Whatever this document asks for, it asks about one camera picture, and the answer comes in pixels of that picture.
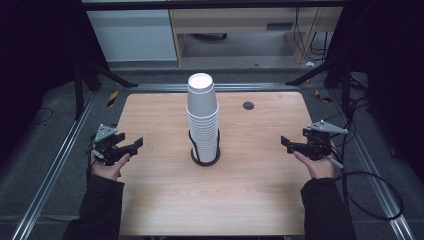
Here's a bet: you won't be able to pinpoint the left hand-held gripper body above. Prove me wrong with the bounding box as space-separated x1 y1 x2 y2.
89 123 130 166

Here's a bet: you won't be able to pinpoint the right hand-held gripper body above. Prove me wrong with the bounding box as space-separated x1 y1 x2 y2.
301 119 350 162

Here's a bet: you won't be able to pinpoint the black wire cup holder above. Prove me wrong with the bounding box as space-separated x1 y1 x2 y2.
188 128 222 168

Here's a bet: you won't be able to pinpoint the stack of white paper cups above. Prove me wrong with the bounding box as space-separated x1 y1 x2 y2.
186 105 220 164

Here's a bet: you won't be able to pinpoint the white paper cup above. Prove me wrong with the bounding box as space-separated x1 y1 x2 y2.
186 72 220 118

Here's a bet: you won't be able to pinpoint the person's right hand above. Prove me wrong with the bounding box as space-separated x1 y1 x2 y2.
292 150 336 180

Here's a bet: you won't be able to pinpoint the person's left hand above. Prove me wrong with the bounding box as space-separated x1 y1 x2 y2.
90 152 131 182

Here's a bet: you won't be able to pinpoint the yellow black tape strip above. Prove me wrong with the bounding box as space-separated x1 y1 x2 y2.
313 88 333 104
106 90 120 108

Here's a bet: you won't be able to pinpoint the black metal stand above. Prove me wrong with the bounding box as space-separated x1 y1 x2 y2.
285 55 355 115
73 59 140 120

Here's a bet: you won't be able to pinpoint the white cabinet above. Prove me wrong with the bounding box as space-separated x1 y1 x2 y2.
85 8 178 63

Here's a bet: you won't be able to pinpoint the light wooden desk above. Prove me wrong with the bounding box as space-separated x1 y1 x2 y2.
168 6 344 66

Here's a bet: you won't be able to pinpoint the grey cable plug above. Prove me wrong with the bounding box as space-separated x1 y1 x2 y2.
328 157 346 171

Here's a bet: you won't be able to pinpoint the thin black cable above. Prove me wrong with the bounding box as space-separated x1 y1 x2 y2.
85 146 94 185

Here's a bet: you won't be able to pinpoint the looped black cable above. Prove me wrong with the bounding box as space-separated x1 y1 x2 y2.
340 168 405 221

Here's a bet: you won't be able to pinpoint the long metal floor rail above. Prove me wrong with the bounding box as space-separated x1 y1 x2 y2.
10 93 98 240
329 95 417 240

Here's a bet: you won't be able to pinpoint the black floor cable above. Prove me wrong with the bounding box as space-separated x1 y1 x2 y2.
30 106 55 127

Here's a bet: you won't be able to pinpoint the metal cross rail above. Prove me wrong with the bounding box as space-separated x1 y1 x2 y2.
129 82 300 93

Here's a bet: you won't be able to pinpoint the hanging black cables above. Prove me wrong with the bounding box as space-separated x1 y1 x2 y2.
292 7 335 63

